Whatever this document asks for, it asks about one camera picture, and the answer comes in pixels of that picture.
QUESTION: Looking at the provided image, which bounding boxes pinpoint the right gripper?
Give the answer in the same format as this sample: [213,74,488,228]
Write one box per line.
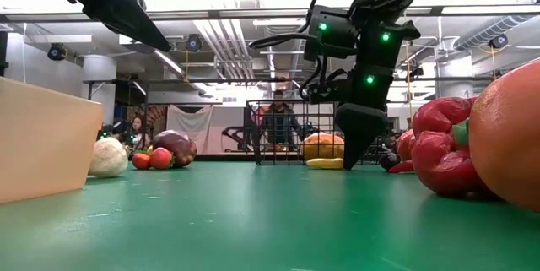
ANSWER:
[301,66,396,171]

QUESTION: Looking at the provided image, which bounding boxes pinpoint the small purple eggplant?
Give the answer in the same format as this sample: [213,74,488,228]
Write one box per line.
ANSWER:
[378,151,401,172]

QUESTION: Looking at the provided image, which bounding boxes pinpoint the orange pumpkin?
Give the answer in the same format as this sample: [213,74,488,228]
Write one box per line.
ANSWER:
[301,132,346,163]

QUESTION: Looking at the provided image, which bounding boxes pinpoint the red ribbed pumpkin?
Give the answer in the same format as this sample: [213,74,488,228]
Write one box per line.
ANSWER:
[394,128,418,162]

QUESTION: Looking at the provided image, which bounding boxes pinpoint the small yellow banana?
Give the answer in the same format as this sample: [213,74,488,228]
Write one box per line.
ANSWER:
[305,157,345,171]

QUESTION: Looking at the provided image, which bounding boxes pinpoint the small pink red chili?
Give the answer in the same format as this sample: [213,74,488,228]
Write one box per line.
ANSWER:
[387,160,416,174]

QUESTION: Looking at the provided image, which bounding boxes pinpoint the magenta red bell pepper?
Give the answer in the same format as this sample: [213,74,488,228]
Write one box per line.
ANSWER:
[411,95,497,199]

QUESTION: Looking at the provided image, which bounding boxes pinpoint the dark maroon oval fruit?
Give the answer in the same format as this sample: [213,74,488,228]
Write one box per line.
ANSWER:
[151,129,198,169]

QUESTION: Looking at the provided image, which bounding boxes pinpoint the white garlic bulb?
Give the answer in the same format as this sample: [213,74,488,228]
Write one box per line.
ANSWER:
[87,136,129,179]

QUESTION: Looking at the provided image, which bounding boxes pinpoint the small red round fruit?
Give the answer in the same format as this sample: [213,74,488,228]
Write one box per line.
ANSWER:
[131,151,152,171]

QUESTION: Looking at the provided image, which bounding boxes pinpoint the small red green-leaf fruit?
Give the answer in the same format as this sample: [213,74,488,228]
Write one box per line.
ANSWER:
[148,146,176,171]

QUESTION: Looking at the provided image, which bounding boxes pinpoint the large orange fruit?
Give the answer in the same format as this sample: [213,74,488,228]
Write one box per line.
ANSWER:
[468,59,540,214]

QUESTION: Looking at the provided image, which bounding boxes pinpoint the white round pillar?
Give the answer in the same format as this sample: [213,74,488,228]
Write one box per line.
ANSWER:
[81,54,118,127]
[434,57,476,99]

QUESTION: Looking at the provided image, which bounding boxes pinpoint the person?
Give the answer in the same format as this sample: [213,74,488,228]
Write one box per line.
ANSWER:
[259,89,303,148]
[121,114,152,150]

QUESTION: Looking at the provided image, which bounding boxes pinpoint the grey metal beam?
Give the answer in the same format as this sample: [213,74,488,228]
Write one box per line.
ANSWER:
[0,5,540,25]

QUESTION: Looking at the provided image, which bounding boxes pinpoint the white hanging cloth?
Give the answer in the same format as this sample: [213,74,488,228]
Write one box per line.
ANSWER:
[165,105,215,156]

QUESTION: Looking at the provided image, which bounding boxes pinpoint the green table mat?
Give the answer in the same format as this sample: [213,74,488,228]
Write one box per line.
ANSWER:
[0,159,540,271]

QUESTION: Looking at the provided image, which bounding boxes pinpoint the tan translucent plastic bin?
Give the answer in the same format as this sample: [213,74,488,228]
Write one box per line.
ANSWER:
[0,75,105,205]

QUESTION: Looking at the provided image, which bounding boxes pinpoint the black wire basket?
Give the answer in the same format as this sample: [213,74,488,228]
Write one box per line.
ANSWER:
[245,99,392,166]

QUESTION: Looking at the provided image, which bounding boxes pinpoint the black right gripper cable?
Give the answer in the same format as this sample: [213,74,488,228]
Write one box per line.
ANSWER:
[247,0,368,99]

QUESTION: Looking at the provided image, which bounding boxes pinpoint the silver ribbed air duct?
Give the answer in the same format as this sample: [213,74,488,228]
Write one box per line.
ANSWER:
[453,14,539,51]

